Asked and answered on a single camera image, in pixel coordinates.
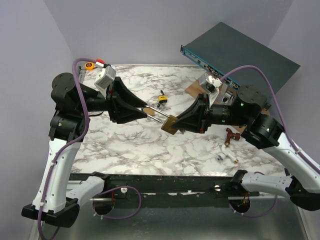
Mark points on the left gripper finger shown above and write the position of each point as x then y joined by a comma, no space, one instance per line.
125,113
126,95

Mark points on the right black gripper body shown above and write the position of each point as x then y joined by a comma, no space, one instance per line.
206,116

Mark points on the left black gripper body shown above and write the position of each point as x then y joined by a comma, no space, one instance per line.
111,94

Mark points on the long shackle brass padlock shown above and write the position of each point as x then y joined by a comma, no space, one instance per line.
167,126

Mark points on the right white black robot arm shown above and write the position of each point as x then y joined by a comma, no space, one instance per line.
301,185

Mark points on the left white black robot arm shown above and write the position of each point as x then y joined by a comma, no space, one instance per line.
68,126

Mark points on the small brass padlock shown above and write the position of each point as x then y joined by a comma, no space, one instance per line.
149,111

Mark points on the wooden board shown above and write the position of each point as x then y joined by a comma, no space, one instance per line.
193,88

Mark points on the yellow black padlock with keys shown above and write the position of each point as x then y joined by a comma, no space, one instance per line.
162,99

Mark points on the brown tap fitting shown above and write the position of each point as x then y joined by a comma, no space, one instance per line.
231,136

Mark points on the orange tape measure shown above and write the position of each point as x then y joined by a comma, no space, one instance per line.
89,66

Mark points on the white tap fitting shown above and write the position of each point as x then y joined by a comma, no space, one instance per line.
225,153

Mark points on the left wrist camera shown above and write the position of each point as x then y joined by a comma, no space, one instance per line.
105,77

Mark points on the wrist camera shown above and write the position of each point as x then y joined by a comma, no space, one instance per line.
105,77
211,86

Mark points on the metal switch stand bracket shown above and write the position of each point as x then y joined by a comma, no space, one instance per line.
226,95

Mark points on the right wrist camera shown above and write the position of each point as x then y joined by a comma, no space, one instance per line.
211,86

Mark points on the teal network switch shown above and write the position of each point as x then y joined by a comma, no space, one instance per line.
223,48

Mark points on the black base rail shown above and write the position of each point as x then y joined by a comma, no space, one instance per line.
160,191

